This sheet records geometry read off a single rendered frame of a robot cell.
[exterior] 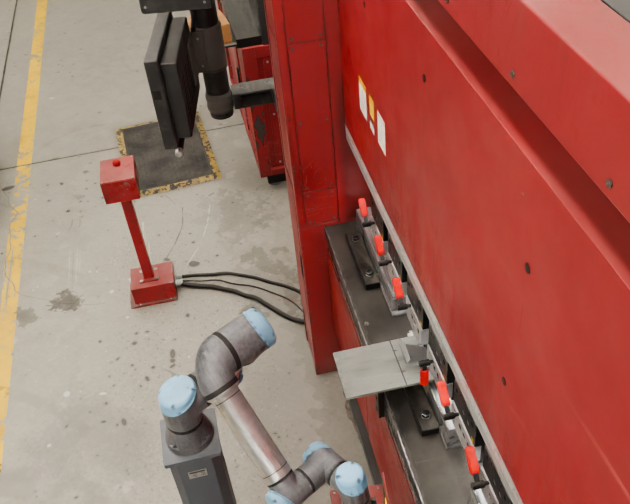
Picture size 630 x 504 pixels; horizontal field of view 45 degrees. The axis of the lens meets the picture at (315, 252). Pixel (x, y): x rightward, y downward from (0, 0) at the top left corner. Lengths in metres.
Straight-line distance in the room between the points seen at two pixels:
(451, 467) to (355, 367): 0.39
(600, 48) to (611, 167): 0.15
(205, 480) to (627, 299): 1.78
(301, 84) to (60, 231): 2.50
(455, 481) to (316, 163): 1.25
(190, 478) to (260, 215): 2.30
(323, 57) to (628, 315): 1.76
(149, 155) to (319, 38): 2.82
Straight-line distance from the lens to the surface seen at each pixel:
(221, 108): 3.25
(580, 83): 1.02
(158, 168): 5.08
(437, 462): 2.25
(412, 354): 2.28
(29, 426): 3.77
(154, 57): 2.74
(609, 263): 1.06
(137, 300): 4.08
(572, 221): 1.13
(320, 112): 2.70
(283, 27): 2.53
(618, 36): 1.06
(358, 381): 2.26
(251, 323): 1.96
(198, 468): 2.50
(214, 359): 1.92
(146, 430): 3.55
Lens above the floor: 2.75
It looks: 41 degrees down
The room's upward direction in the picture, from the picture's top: 6 degrees counter-clockwise
